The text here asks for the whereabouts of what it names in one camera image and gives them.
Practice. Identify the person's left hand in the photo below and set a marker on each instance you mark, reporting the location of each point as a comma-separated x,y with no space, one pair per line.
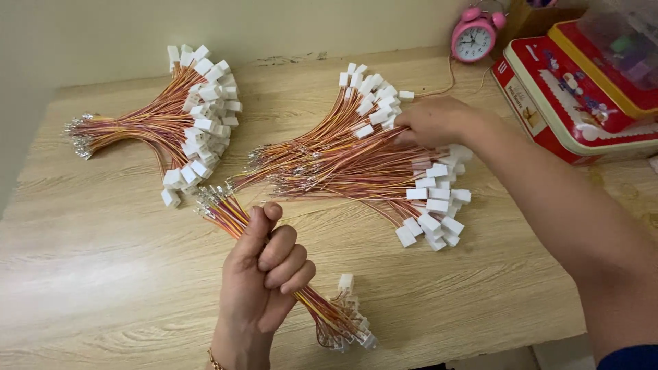
246,288

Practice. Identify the person's right hand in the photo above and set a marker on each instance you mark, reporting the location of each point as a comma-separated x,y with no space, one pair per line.
442,121

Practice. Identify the person's right fingers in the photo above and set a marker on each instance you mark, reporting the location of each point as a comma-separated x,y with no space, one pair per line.
406,128

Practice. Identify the pink alarm clock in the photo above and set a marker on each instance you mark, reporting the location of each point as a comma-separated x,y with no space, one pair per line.
473,41

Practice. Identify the red biscuit tin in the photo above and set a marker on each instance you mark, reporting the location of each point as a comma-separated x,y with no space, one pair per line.
545,92

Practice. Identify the brown cardboard box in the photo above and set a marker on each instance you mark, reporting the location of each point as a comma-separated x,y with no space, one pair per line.
529,20

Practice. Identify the clear plastic storage box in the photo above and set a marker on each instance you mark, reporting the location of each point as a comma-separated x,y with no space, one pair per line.
627,46

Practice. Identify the navy blue sleeve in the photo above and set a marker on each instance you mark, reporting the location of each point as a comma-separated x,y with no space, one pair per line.
630,358

